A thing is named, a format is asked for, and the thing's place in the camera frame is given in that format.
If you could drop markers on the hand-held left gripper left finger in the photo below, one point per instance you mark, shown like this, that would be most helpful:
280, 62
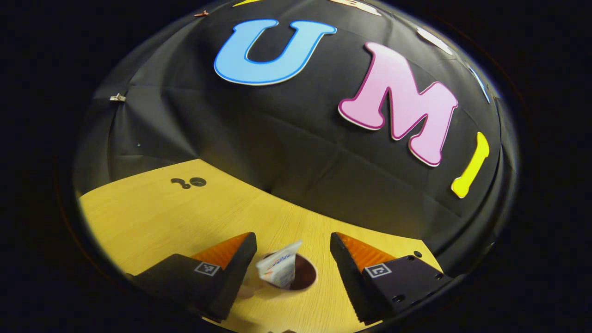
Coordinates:
238, 273

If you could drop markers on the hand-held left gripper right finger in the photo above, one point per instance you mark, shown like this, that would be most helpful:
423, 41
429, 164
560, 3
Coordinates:
347, 273

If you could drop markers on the white toothpaste tube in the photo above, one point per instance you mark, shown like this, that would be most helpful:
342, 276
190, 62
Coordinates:
280, 268

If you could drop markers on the wooden desktop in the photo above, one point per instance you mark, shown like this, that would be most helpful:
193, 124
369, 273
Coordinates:
162, 217

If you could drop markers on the silver metal clip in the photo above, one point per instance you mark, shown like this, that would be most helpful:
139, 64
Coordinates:
117, 97

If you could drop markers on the brown clip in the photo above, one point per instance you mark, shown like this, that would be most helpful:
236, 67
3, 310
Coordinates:
201, 14

